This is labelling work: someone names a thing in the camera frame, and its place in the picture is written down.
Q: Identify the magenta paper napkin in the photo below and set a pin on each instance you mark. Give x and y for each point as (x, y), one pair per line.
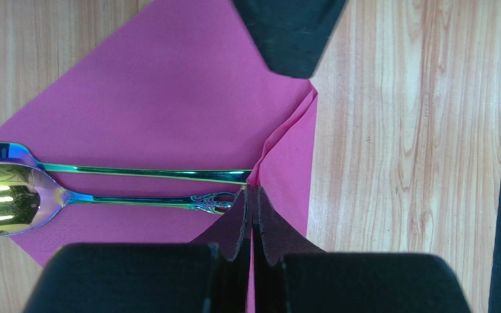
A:
(181, 86)

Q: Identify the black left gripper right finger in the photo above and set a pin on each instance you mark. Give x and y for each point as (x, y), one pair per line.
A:
(291, 274)

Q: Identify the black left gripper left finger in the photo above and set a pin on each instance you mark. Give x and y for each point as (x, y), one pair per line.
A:
(208, 274)

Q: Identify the iridescent gold spoon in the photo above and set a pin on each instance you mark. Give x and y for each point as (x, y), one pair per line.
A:
(30, 198)

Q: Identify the iridescent fork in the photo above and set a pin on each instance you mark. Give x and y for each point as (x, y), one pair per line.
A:
(17, 152)

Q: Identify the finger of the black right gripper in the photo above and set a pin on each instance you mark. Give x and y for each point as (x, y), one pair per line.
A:
(290, 35)

